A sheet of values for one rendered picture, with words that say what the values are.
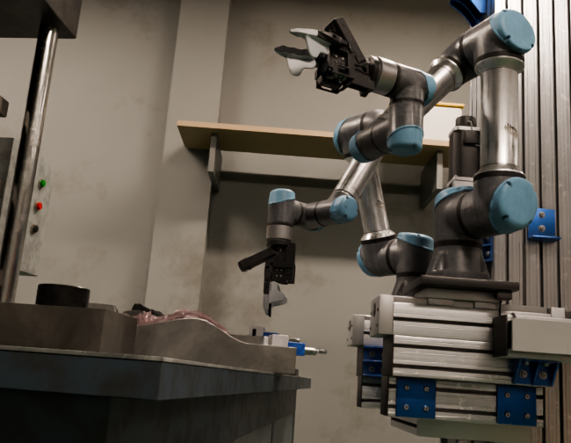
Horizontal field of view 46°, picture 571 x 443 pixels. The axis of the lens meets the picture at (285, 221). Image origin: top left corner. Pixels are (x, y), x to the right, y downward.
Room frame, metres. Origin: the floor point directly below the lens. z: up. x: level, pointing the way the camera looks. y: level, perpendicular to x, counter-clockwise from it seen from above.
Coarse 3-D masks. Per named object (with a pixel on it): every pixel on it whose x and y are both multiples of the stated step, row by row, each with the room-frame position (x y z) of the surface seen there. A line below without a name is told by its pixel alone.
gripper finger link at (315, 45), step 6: (294, 30) 1.20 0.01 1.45; (300, 30) 1.20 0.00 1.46; (306, 30) 1.20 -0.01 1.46; (312, 30) 1.20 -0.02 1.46; (300, 36) 1.21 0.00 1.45; (306, 36) 1.20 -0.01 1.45; (312, 36) 1.21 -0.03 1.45; (306, 42) 1.21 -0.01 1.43; (312, 42) 1.21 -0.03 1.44; (318, 42) 1.22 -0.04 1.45; (324, 42) 1.23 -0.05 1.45; (312, 48) 1.21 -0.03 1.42; (318, 48) 1.22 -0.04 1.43; (324, 48) 1.23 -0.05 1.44; (312, 54) 1.21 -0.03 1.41; (318, 54) 1.22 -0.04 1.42
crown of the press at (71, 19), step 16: (0, 0) 1.78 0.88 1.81; (16, 0) 1.77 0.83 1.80; (32, 0) 1.77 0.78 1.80; (48, 0) 1.78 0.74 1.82; (64, 0) 1.87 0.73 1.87; (80, 0) 1.97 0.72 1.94; (0, 16) 1.87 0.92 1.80; (16, 16) 1.87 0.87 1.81; (32, 16) 1.86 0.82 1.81; (48, 16) 1.85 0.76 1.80; (64, 16) 1.89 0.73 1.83; (0, 32) 1.98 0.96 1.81; (16, 32) 1.97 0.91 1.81; (32, 32) 1.96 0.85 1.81; (64, 32) 1.95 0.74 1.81
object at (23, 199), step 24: (48, 24) 1.90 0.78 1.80; (48, 48) 1.90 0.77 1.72; (48, 72) 1.91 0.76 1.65; (24, 120) 1.91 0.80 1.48; (24, 144) 1.90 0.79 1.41; (24, 168) 1.90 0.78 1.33; (24, 192) 1.90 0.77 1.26; (24, 216) 1.91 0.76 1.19; (24, 240) 1.93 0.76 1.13; (0, 264) 1.90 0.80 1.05; (0, 288) 1.90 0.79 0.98
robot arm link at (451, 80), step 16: (448, 48) 1.55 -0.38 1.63; (432, 64) 1.56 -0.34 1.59; (448, 64) 1.53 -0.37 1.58; (464, 64) 1.53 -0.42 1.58; (448, 80) 1.53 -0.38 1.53; (464, 80) 1.56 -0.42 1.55; (384, 112) 1.48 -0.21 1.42; (368, 128) 1.44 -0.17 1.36; (352, 144) 1.49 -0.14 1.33; (368, 144) 1.43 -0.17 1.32; (368, 160) 1.49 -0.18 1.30
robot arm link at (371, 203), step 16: (336, 128) 2.09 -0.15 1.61; (352, 128) 2.04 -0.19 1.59; (336, 144) 2.11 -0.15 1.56; (368, 192) 2.11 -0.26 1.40; (368, 208) 2.12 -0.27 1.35; (384, 208) 2.14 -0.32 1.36; (368, 224) 2.14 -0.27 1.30; (384, 224) 2.14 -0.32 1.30; (368, 240) 2.14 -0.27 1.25; (384, 240) 2.13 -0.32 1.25; (368, 256) 2.16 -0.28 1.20; (384, 256) 2.12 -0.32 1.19; (368, 272) 2.20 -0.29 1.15; (384, 272) 2.16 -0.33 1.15
